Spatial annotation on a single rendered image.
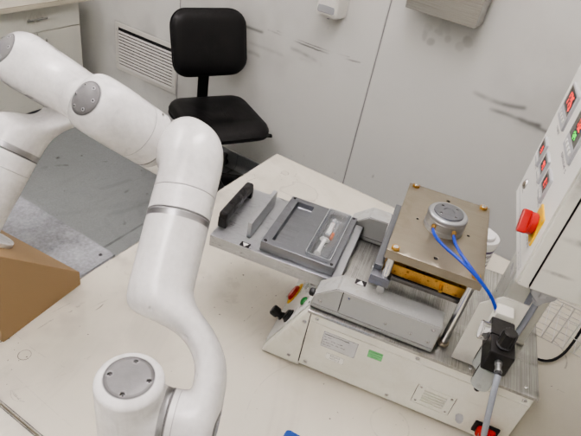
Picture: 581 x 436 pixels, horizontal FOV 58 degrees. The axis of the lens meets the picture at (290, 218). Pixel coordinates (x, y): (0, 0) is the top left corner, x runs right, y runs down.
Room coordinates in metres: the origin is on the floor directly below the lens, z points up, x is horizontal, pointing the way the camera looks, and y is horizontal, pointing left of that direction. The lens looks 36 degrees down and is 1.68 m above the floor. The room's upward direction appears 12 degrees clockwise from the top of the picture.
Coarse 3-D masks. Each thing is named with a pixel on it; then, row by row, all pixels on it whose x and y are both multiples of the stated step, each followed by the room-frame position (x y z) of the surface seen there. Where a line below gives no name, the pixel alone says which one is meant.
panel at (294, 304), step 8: (296, 296) 0.91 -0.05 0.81; (304, 296) 0.85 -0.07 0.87; (288, 304) 0.90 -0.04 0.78; (296, 304) 0.85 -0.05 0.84; (304, 304) 0.79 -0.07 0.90; (296, 312) 0.79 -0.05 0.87; (280, 320) 0.84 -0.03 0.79; (288, 320) 0.79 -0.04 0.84; (272, 328) 0.83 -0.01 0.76; (280, 328) 0.79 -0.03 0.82; (272, 336) 0.79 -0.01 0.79
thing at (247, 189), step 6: (246, 186) 1.03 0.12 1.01; (252, 186) 1.04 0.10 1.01; (240, 192) 1.00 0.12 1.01; (246, 192) 1.01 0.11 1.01; (252, 192) 1.04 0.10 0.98; (234, 198) 0.97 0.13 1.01; (240, 198) 0.97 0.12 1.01; (228, 204) 0.94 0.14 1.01; (234, 204) 0.95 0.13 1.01; (240, 204) 0.97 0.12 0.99; (222, 210) 0.91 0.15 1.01; (228, 210) 0.92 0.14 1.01; (234, 210) 0.94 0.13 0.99; (222, 216) 0.90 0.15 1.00; (228, 216) 0.91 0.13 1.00; (222, 222) 0.90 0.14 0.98
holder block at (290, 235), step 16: (288, 208) 0.99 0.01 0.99; (304, 208) 1.02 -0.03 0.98; (320, 208) 1.02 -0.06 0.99; (272, 224) 0.92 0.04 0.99; (288, 224) 0.95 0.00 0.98; (304, 224) 0.94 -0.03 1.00; (320, 224) 0.96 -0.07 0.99; (352, 224) 0.98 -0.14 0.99; (272, 240) 0.86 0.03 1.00; (288, 240) 0.89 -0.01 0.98; (304, 240) 0.88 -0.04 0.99; (288, 256) 0.84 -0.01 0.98; (304, 256) 0.83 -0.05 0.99; (336, 256) 0.85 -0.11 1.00
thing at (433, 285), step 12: (384, 264) 0.79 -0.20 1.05; (396, 264) 0.79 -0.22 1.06; (396, 276) 0.79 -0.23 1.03; (408, 276) 0.78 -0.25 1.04; (420, 276) 0.78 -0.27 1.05; (432, 276) 0.77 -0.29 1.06; (420, 288) 0.77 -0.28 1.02; (432, 288) 0.77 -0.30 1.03; (444, 288) 0.76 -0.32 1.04; (456, 288) 0.76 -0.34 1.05; (456, 300) 0.76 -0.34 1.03
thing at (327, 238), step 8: (328, 216) 0.98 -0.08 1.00; (336, 216) 0.99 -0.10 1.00; (344, 216) 0.99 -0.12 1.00; (328, 224) 0.95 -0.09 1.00; (336, 224) 0.96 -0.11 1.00; (344, 224) 0.96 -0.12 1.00; (320, 232) 0.91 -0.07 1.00; (328, 232) 0.92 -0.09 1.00; (336, 232) 0.93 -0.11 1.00; (312, 240) 0.88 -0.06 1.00; (320, 240) 0.88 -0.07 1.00; (328, 240) 0.89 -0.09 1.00; (336, 240) 0.90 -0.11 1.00; (312, 248) 0.85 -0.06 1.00; (320, 248) 0.86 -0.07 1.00; (328, 248) 0.86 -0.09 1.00; (320, 256) 0.83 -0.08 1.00; (328, 256) 0.84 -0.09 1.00
